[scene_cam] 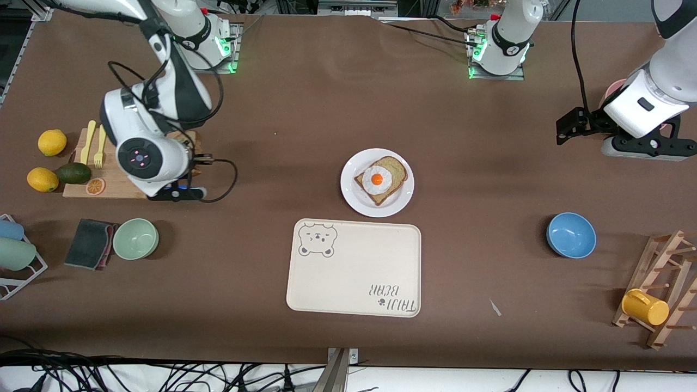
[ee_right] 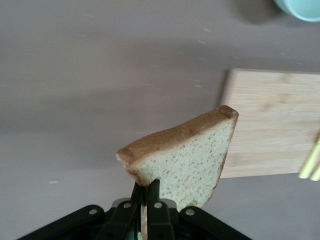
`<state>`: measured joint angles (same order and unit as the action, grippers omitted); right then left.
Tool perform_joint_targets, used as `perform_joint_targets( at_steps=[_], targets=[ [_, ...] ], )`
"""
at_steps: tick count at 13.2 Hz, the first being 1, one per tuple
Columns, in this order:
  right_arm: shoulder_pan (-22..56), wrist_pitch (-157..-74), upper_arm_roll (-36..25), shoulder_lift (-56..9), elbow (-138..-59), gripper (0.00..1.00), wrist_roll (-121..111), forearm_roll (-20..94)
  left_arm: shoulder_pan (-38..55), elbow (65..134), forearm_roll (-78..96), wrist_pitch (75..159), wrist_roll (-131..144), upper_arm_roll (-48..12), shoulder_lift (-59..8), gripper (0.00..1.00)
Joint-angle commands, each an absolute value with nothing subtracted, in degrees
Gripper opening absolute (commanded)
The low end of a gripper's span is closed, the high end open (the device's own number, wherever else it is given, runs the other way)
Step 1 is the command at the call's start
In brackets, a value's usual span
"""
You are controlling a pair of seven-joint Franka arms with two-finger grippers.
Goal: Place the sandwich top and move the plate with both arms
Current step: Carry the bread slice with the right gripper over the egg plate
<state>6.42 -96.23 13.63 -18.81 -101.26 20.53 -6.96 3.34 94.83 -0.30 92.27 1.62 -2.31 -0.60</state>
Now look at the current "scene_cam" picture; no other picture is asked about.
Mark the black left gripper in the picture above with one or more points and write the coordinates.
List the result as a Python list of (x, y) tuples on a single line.
[(592, 121)]

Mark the white round plate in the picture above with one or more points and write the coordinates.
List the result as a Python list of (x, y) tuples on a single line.
[(356, 204)]

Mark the toy fried egg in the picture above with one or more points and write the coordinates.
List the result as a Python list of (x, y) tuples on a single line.
[(377, 179)]

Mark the toast with fried egg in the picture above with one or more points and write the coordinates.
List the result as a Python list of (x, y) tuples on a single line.
[(395, 171)]

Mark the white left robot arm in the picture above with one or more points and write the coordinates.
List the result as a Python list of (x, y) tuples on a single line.
[(664, 81)]

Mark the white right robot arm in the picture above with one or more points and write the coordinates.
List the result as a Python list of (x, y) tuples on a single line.
[(139, 158)]

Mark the pink ribbed bowl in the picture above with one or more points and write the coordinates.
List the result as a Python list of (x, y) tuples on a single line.
[(612, 90)]

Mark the wooden cutting board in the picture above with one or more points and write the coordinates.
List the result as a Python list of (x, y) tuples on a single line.
[(110, 175)]

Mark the pale green bowl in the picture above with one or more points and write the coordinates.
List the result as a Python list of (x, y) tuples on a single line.
[(135, 239)]

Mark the yellow plastic fork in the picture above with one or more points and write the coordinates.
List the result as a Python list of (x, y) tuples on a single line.
[(99, 149)]

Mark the orange fruit slice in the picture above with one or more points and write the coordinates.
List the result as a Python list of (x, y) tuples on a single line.
[(95, 187)]

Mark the blue bowl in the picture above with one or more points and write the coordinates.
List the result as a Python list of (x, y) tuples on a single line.
[(570, 235)]

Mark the yellow plastic knife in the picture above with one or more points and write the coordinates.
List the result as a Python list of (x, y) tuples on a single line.
[(87, 144)]

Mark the dark green avocado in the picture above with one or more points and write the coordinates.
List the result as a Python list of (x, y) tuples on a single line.
[(73, 173)]

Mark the grey and pink folded cloth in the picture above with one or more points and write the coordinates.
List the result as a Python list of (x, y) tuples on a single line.
[(87, 242)]

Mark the yellow lemon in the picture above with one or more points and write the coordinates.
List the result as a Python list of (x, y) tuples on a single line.
[(42, 179), (52, 142)]

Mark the cream bear print tray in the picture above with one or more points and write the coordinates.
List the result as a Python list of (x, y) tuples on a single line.
[(354, 272)]

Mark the yellow mug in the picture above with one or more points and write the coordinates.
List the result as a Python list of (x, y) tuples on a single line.
[(645, 307)]

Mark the white tape scrap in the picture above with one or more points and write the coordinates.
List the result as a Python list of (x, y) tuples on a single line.
[(495, 308)]

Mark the light blue cup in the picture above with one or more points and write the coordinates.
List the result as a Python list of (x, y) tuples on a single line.
[(10, 230)]

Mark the pale green cup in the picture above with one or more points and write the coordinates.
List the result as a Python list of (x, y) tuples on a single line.
[(15, 254)]

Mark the wooden cup rack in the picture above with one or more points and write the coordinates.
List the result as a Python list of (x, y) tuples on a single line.
[(656, 338)]

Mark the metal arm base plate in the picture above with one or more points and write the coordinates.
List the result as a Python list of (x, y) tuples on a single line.
[(501, 77), (234, 57)]

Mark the aluminium frame profile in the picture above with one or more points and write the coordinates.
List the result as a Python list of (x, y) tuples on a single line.
[(354, 8)]

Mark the metal table edge bracket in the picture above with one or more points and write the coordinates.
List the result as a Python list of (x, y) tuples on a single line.
[(340, 375)]

